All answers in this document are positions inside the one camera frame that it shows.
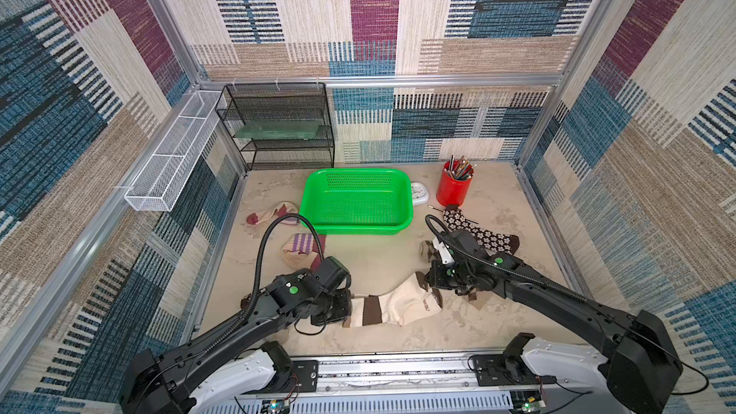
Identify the red pencil cup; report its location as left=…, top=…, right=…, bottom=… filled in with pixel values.
left=436, top=155, right=475, bottom=207

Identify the green glass plate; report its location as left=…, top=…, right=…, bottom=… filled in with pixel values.
left=235, top=121, right=322, bottom=140

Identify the cream brown striped sock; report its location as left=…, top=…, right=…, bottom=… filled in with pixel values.
left=342, top=271, right=443, bottom=328

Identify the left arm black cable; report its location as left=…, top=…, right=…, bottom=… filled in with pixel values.
left=189, top=213, right=327, bottom=358

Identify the green plastic basket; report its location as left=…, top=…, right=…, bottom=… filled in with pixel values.
left=300, top=168, right=414, bottom=236

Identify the pink purple striped sock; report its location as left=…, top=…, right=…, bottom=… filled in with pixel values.
left=281, top=233, right=322, bottom=270
left=246, top=201, right=299, bottom=226

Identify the dark floral pattern sock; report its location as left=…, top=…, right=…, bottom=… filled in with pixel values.
left=443, top=205, right=521, bottom=255

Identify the white wire wall basket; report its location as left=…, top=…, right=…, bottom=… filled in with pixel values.
left=125, top=90, right=222, bottom=212

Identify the brown argyle sock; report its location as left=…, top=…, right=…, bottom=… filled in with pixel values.
left=419, top=241, right=481, bottom=301

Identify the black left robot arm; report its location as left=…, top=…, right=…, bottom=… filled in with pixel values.
left=119, top=257, right=350, bottom=413

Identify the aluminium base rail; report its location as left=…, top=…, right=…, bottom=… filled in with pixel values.
left=143, top=350, right=651, bottom=414

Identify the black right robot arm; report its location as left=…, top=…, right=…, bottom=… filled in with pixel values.
left=425, top=229, right=683, bottom=413

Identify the black wire mesh shelf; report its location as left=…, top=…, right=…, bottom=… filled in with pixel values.
left=216, top=82, right=335, bottom=172

